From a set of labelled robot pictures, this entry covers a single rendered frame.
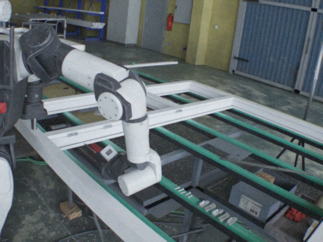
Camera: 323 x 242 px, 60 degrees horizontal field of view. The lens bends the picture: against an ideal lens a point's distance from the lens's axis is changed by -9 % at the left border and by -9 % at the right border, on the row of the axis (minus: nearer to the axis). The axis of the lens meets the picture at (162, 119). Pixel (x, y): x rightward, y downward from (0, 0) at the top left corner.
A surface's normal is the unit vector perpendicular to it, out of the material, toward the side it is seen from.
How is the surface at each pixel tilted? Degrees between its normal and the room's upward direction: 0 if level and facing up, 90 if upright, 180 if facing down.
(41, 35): 47
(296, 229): 0
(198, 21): 90
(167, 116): 90
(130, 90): 41
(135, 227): 0
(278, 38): 90
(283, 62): 90
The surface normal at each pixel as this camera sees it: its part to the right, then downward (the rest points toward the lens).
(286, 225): 0.11, -0.93
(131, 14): 0.68, 0.34
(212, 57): -0.72, 0.17
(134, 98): 0.59, -0.50
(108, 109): -0.47, 0.42
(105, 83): -0.20, -0.27
